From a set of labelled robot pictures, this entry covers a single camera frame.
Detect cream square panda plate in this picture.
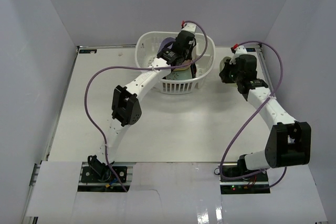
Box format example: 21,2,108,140
172,60,192,71

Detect green square panda plate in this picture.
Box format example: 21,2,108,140
219,57,237,83

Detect light teal speckled plate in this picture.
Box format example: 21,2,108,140
165,68,192,81

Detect lavender square plate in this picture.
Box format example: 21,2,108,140
158,37,175,53

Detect dark blue leaf plate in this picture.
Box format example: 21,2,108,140
190,64,197,79

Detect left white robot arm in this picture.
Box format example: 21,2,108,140
98,27,196,164

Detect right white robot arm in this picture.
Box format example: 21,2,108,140
219,54,311,182

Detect white plastic dish basket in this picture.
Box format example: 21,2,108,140
135,31,216,95

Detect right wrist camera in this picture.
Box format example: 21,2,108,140
229,46,247,65

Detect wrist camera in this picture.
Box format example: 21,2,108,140
181,21,197,34
229,46,247,65

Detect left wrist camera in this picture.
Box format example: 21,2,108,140
181,21,197,34

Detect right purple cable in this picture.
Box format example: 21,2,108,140
219,40,287,188

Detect purple cable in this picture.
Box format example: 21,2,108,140
219,40,287,188
84,20,209,192

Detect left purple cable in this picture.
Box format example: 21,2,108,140
84,20,209,192

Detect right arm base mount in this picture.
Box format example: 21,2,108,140
214,167,270,195

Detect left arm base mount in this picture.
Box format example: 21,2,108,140
78,155,132,193

